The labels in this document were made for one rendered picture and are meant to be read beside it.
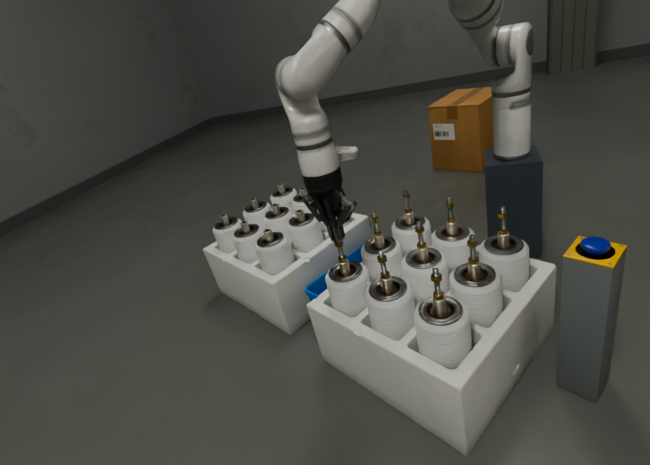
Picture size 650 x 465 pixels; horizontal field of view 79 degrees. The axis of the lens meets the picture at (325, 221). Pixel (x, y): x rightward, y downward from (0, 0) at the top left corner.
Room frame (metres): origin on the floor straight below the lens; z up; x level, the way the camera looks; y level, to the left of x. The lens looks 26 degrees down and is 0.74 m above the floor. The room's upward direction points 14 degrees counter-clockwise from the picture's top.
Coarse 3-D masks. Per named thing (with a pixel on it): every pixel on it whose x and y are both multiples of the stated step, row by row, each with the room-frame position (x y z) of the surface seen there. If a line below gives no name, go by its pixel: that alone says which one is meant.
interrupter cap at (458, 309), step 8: (448, 296) 0.56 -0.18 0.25; (424, 304) 0.55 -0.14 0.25; (432, 304) 0.55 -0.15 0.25; (448, 304) 0.54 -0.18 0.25; (456, 304) 0.53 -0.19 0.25; (424, 312) 0.53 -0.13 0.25; (432, 312) 0.53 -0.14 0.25; (448, 312) 0.52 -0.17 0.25; (456, 312) 0.51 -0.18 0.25; (424, 320) 0.51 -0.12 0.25; (432, 320) 0.51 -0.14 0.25; (440, 320) 0.50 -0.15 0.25; (448, 320) 0.50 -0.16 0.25; (456, 320) 0.49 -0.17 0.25
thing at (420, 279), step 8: (440, 264) 0.66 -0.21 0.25; (408, 272) 0.67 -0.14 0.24; (416, 272) 0.66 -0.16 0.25; (424, 272) 0.65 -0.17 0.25; (440, 272) 0.65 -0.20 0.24; (448, 272) 0.68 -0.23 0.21; (408, 280) 0.67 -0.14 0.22; (416, 280) 0.66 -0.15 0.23; (424, 280) 0.65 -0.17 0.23; (448, 280) 0.67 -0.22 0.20; (416, 288) 0.66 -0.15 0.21; (424, 288) 0.65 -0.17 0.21; (432, 288) 0.65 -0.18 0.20; (448, 288) 0.67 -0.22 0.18; (416, 296) 0.66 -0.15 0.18; (424, 296) 0.65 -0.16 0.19
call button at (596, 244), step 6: (582, 240) 0.52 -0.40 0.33; (588, 240) 0.52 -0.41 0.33; (594, 240) 0.51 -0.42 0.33; (600, 240) 0.51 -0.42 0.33; (606, 240) 0.51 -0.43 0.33; (582, 246) 0.51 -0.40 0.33; (588, 246) 0.50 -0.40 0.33; (594, 246) 0.50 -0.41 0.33; (600, 246) 0.50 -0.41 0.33; (606, 246) 0.49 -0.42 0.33; (588, 252) 0.50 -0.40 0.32; (594, 252) 0.49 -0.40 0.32; (600, 252) 0.49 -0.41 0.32
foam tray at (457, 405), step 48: (528, 288) 0.61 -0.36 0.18; (336, 336) 0.67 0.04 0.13; (384, 336) 0.57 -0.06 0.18; (480, 336) 0.52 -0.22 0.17; (528, 336) 0.57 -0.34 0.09; (384, 384) 0.57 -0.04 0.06; (432, 384) 0.46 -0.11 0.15; (480, 384) 0.46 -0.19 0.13; (432, 432) 0.48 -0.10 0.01; (480, 432) 0.45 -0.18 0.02
